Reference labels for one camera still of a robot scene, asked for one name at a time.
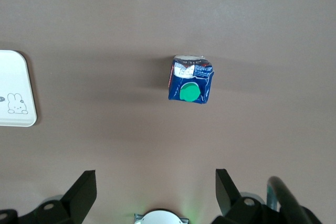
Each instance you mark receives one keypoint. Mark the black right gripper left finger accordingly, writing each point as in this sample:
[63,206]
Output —
[78,197]

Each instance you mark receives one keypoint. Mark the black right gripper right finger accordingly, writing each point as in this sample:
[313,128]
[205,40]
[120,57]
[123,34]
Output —
[231,200]

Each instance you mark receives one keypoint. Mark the blue milk carton green cap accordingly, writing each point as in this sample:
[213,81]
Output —
[190,87]

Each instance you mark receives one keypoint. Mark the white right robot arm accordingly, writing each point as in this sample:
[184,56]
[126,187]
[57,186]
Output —
[160,217]

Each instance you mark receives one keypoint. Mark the cream tray with rabbit print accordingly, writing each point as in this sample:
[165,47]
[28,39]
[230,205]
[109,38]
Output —
[13,90]

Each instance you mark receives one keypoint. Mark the brown table cover sheet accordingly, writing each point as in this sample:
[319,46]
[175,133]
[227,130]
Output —
[157,24]

